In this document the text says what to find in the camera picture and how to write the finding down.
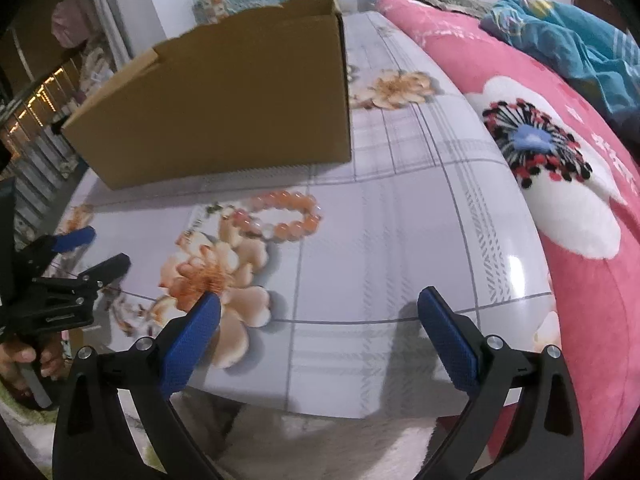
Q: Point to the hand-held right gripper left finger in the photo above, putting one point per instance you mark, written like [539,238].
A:
[192,345]

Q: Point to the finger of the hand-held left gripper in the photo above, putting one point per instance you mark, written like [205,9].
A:
[75,238]
[110,266]

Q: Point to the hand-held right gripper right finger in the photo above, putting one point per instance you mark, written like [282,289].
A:
[450,340]

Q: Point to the brown cardboard box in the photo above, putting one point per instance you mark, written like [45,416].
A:
[225,110]

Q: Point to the person's left hand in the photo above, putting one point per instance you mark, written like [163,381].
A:
[20,357]

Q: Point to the metal railing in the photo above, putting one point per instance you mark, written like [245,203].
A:
[35,125]

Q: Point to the pink floral blanket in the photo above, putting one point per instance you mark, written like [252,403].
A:
[590,310]

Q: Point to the pink hanging garment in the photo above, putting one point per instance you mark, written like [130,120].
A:
[67,20]

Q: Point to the white curtain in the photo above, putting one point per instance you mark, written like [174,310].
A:
[120,10]

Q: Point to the blue patterned quilt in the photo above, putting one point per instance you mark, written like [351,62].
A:
[575,45]

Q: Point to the grey brown cloth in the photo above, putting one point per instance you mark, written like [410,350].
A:
[450,0]

